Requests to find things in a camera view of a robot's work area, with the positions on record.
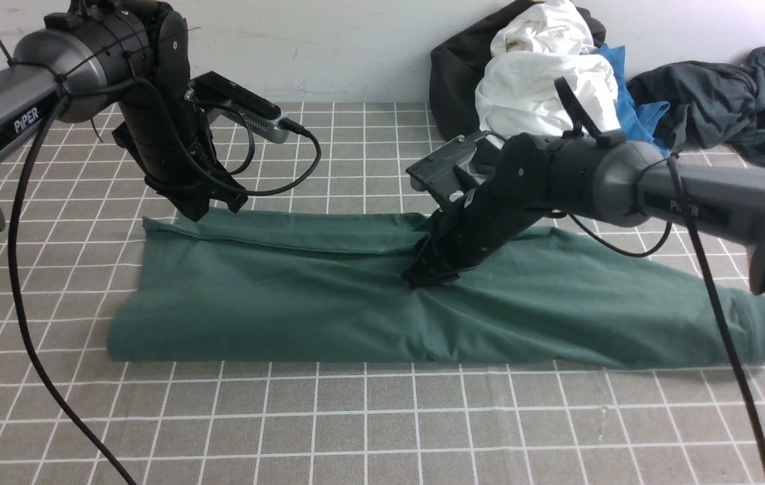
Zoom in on blue tank top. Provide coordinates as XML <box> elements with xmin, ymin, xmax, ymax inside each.
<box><xmin>597</xmin><ymin>45</ymin><xmax>671</xmax><ymax>156</ymax></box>

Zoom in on black garment under pile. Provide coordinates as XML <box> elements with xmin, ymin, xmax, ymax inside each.
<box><xmin>429</xmin><ymin>1</ymin><xmax>605</xmax><ymax>140</ymax></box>

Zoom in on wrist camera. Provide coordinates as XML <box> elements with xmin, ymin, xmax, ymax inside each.
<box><xmin>191</xmin><ymin>71</ymin><xmax>288</xmax><ymax>144</ymax></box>
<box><xmin>406</xmin><ymin>130</ymin><xmax>494</xmax><ymax>209</ymax></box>

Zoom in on green long-sleeve top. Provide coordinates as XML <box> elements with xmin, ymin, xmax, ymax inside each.
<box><xmin>106</xmin><ymin>208</ymin><xmax>729</xmax><ymax>370</ymax></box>

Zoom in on white t-shirt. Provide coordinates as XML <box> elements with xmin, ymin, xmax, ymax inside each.
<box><xmin>475</xmin><ymin>1</ymin><xmax>620</xmax><ymax>137</ymax></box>

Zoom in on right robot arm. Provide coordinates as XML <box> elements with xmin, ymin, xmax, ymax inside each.
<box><xmin>402</xmin><ymin>77</ymin><xmax>765</xmax><ymax>294</ymax></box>

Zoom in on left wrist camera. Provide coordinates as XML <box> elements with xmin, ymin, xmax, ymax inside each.
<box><xmin>191</xmin><ymin>71</ymin><xmax>288</xmax><ymax>144</ymax></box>

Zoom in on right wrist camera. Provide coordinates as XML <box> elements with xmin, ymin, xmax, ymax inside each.
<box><xmin>406</xmin><ymin>130</ymin><xmax>494</xmax><ymax>209</ymax></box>

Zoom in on dark grey crumpled garment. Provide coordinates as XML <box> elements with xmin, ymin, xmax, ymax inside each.
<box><xmin>628</xmin><ymin>46</ymin><xmax>765</xmax><ymax>168</ymax></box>

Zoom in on grey checkered tablecloth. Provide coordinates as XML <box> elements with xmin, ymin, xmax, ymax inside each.
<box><xmin>0</xmin><ymin>102</ymin><xmax>765</xmax><ymax>484</ymax></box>

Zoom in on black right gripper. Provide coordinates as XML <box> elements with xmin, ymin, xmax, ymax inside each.
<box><xmin>401</xmin><ymin>223</ymin><xmax>491</xmax><ymax>290</ymax></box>

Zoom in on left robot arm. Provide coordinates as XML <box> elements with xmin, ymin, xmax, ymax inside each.
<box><xmin>0</xmin><ymin>1</ymin><xmax>249</xmax><ymax>232</ymax></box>

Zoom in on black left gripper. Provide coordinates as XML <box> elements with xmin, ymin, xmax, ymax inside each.
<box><xmin>143</xmin><ymin>172</ymin><xmax>249</xmax><ymax>222</ymax></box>

